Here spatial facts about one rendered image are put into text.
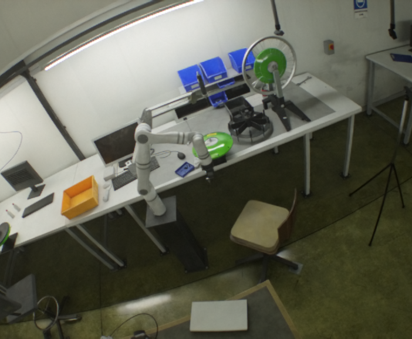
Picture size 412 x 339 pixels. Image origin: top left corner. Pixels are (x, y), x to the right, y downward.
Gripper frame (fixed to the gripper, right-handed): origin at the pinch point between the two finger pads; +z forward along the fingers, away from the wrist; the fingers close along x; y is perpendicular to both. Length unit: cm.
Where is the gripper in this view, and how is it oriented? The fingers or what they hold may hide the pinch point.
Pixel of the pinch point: (209, 181)
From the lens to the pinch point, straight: 170.1
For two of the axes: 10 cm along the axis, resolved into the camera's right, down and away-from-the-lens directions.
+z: 2.8, 7.0, 6.6
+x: -0.9, -6.6, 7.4
